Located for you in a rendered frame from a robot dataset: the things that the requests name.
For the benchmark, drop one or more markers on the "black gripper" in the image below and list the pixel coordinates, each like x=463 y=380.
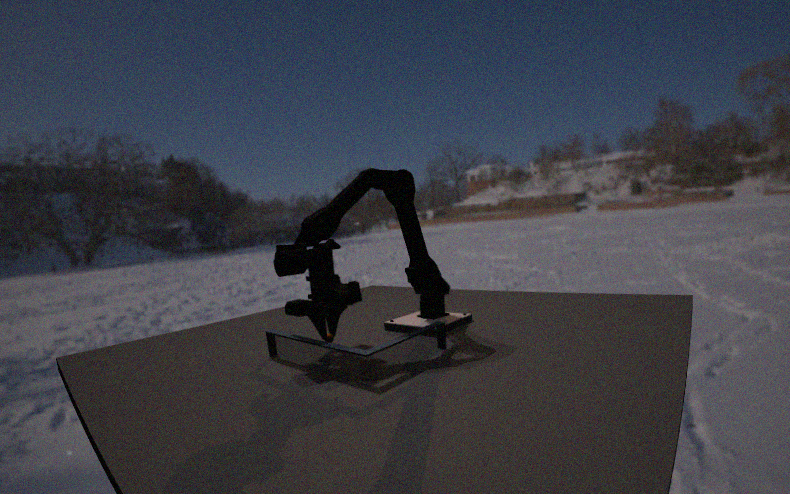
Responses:
x=317 y=313

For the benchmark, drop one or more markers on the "low clear corner walls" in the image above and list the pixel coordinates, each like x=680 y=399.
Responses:
x=366 y=371

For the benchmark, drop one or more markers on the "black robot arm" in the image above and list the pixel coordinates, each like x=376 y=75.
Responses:
x=399 y=188

